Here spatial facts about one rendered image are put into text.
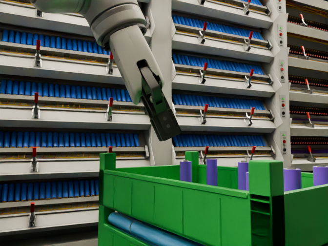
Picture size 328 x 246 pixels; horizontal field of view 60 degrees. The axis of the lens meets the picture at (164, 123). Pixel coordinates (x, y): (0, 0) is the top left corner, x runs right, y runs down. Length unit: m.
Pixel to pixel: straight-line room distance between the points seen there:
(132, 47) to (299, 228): 0.30
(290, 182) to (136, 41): 0.27
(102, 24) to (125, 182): 0.23
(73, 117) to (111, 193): 0.73
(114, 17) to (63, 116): 0.75
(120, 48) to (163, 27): 0.92
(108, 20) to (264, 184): 0.31
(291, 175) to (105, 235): 0.28
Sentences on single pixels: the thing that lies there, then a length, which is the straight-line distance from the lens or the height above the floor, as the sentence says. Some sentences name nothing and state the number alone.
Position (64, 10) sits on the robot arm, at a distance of 0.45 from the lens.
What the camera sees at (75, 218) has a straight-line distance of 1.17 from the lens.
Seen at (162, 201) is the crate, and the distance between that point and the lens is 0.33.
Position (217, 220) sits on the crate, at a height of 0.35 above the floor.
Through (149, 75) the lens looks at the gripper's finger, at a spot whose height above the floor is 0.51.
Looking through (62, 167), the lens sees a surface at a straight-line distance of 1.13.
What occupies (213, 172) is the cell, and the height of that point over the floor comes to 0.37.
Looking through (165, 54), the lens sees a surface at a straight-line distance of 1.29.
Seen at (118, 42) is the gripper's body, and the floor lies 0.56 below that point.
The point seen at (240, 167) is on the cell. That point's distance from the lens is 0.44.
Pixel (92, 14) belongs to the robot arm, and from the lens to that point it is 0.46.
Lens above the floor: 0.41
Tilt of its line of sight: 4 degrees up
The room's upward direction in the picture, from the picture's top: straight up
